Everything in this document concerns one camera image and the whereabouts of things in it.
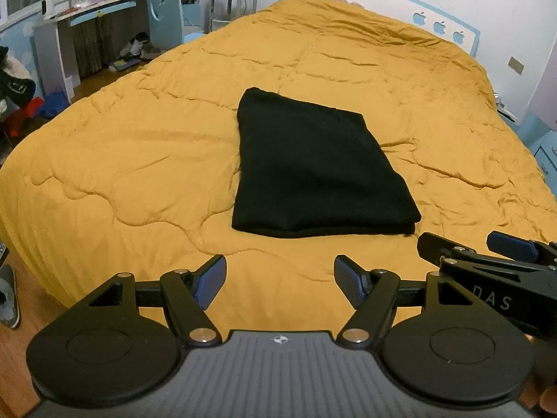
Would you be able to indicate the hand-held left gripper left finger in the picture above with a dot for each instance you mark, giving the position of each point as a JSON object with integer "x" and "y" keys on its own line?
{"x": 211, "y": 281}

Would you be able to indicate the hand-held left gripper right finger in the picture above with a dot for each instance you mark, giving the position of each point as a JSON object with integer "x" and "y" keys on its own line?
{"x": 350, "y": 281}

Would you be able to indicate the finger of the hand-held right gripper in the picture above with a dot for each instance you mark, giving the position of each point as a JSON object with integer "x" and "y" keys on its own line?
{"x": 478, "y": 257}
{"x": 511, "y": 246}

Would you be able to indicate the black long-sleeve sweater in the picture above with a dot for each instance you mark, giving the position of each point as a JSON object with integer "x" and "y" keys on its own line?
{"x": 313, "y": 161}

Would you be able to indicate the pile of dark clothes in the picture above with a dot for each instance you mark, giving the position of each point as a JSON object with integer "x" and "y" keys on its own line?
{"x": 13, "y": 82}

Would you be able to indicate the light blue nightstand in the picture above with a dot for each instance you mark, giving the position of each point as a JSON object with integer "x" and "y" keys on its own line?
{"x": 549, "y": 156}

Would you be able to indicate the yellow quilt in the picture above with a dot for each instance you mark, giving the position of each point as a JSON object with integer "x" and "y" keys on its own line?
{"x": 130, "y": 148}

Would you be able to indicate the grey slipper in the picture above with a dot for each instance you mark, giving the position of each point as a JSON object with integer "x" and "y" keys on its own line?
{"x": 8, "y": 298}

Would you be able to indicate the blue bag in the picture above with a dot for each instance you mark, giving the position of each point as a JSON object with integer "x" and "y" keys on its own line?
{"x": 56, "y": 102}

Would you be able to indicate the white sneakers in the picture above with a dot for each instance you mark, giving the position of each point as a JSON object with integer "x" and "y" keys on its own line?
{"x": 137, "y": 45}

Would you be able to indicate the light blue chair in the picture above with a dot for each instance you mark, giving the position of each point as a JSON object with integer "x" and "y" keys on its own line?
{"x": 163, "y": 13}

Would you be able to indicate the grey trolley rack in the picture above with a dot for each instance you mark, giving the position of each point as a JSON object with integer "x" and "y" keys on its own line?
{"x": 235, "y": 2}

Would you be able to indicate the white and blue desk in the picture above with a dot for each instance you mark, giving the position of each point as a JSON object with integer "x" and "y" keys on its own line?
{"x": 56, "y": 39}

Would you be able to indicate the wall switch plate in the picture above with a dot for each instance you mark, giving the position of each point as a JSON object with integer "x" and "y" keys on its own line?
{"x": 516, "y": 64}

